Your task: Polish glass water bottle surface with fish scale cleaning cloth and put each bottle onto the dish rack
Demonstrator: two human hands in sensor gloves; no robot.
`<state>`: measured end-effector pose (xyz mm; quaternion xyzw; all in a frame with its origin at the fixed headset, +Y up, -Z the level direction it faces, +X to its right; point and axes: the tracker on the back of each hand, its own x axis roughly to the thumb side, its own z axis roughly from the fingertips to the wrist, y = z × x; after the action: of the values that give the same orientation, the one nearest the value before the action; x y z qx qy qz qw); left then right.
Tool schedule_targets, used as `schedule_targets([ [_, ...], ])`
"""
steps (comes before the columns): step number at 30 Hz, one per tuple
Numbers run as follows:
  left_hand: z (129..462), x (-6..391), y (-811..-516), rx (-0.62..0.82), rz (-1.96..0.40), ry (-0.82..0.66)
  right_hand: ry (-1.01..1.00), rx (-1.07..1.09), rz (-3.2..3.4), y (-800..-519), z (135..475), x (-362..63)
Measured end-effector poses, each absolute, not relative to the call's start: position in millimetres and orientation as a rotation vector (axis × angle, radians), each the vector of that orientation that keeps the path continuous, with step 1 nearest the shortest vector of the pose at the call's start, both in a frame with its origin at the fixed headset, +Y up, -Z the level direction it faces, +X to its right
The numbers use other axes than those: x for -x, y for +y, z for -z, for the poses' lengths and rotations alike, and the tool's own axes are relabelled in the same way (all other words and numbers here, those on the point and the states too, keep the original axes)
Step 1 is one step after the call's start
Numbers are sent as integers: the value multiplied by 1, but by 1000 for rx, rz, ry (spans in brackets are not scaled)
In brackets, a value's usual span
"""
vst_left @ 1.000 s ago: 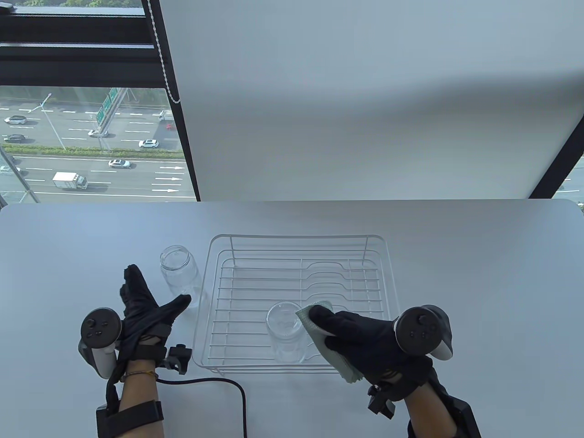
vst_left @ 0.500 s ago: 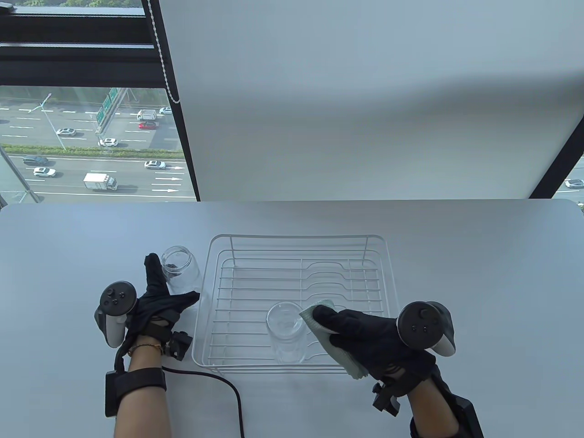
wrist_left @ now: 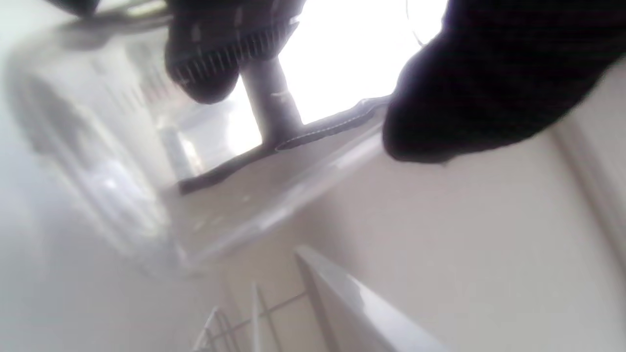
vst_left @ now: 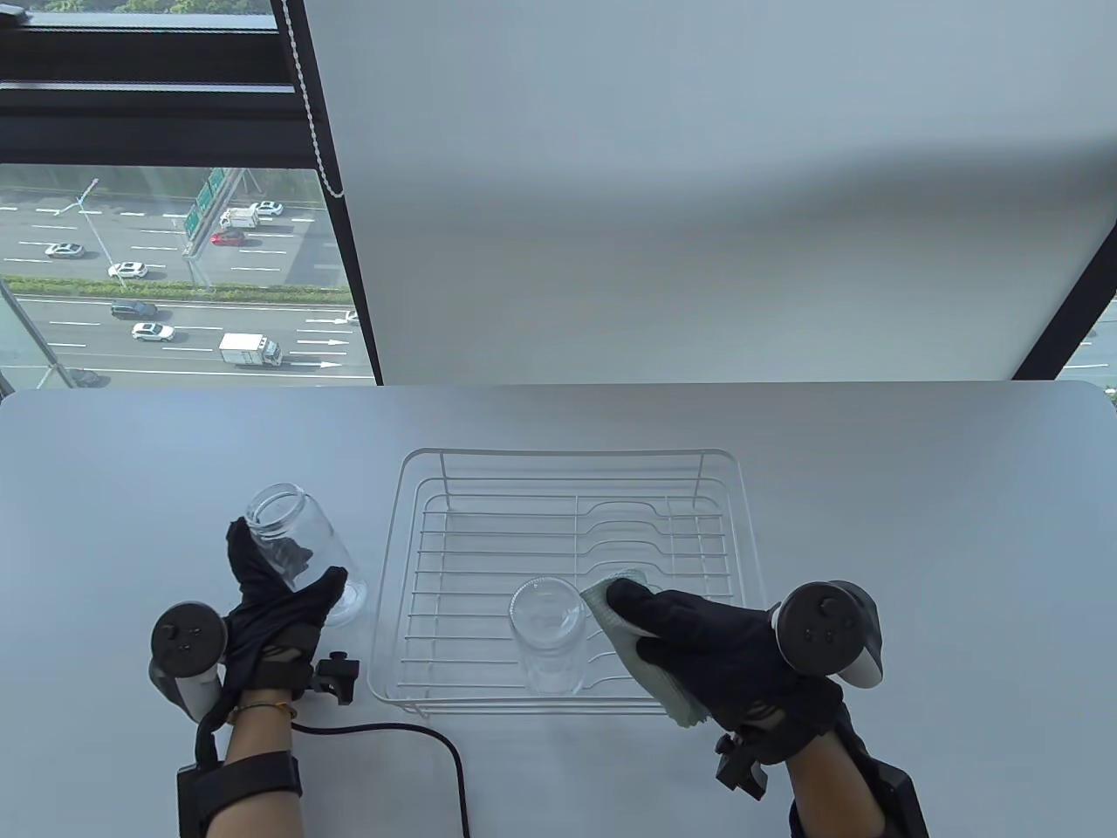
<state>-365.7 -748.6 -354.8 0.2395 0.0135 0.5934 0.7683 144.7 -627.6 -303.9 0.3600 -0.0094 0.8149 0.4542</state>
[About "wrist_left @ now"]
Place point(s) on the person's left hand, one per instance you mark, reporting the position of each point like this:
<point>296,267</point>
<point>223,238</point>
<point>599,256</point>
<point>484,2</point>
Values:
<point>499,78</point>

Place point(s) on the clear plastic container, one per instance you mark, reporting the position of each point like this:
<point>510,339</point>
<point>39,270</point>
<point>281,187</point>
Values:
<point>127,186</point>

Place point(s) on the white plate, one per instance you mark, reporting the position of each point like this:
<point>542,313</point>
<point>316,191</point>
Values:
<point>352,308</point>

